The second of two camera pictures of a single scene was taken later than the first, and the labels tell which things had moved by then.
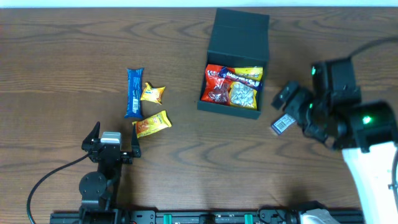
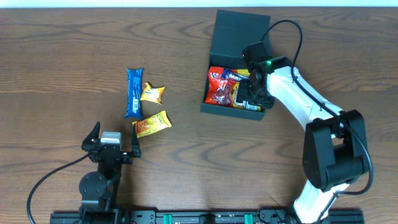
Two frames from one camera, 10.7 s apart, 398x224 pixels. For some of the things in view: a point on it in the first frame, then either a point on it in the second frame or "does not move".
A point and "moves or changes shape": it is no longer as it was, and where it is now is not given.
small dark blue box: x=283 y=124 -> x=253 y=107
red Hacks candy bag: x=216 y=89 moves or changes shape
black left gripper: x=125 y=154 does not move
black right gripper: x=292 y=107 -> x=245 y=95
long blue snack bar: x=134 y=93 does not move
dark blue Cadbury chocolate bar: x=239 y=78 does not move
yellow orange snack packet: x=156 y=122 does not move
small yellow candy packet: x=152 y=94 does not move
